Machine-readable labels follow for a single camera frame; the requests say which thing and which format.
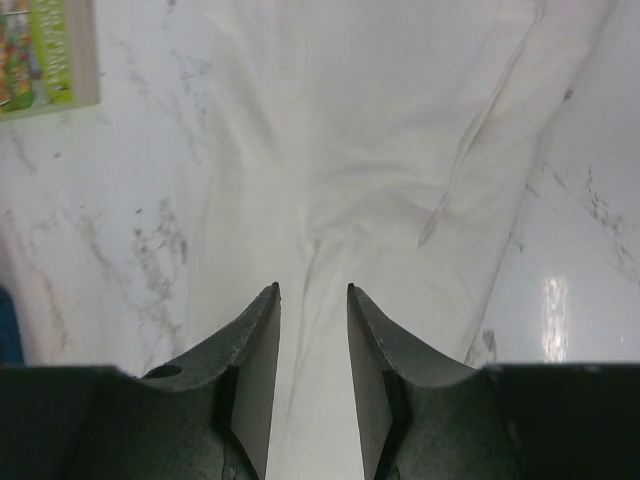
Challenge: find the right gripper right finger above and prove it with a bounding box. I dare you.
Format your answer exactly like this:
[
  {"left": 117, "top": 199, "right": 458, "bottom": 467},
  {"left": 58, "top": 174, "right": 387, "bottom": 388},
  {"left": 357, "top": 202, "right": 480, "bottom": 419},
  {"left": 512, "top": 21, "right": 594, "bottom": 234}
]
[{"left": 347, "top": 286, "right": 639, "bottom": 479}]

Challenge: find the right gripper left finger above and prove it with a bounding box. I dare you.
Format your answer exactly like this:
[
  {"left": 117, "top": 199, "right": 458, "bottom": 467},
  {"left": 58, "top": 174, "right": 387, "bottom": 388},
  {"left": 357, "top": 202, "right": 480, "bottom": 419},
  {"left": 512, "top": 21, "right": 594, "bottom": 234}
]
[{"left": 1, "top": 284, "right": 280, "bottom": 479}]

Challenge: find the white t shirt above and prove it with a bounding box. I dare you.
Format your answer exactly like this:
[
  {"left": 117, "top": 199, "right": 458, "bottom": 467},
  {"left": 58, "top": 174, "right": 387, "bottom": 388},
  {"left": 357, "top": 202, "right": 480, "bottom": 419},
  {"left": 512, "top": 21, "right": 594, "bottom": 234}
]
[{"left": 188, "top": 1, "right": 613, "bottom": 479}]

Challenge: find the blue folded t shirt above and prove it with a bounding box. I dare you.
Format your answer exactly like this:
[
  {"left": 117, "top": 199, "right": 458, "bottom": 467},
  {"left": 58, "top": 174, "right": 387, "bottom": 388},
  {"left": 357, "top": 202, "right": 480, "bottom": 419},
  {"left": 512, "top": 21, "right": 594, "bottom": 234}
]
[{"left": 0, "top": 288, "right": 24, "bottom": 365}]

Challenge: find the lime green picture book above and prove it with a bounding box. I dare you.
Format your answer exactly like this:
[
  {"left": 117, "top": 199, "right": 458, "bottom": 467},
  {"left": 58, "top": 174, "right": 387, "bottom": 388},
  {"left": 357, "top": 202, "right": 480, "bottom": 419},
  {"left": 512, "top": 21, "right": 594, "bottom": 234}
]
[{"left": 1, "top": 0, "right": 100, "bottom": 121}]

